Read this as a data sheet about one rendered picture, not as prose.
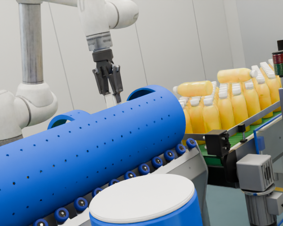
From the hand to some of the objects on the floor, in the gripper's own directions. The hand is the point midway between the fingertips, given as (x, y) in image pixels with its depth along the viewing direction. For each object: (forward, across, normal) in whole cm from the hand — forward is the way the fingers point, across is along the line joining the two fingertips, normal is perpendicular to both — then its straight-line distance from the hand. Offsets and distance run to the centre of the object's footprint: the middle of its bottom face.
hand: (113, 103), depth 148 cm
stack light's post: (+122, +35, +65) cm, 143 cm away
